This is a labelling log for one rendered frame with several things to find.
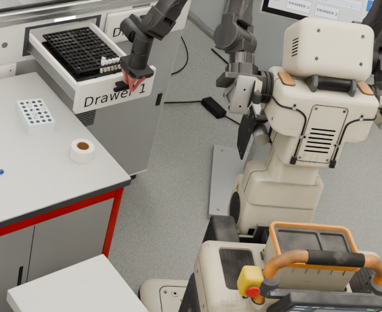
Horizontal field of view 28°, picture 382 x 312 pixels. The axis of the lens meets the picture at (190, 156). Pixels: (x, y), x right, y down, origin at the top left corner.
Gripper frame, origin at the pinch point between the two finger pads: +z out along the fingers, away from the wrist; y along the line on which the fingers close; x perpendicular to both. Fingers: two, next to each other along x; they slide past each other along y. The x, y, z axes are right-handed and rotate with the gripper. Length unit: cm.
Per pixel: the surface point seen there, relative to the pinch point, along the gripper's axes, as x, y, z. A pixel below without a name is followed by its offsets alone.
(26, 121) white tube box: 31.4, 6.9, 10.5
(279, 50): -164, 73, 67
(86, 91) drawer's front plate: 14.7, 2.9, 0.1
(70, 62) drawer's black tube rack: 11.2, 18.1, 0.4
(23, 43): 17.6, 36.2, 4.1
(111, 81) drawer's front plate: 6.0, 3.0, -1.8
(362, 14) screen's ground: -101, -4, -14
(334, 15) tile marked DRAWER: -92, 2, -11
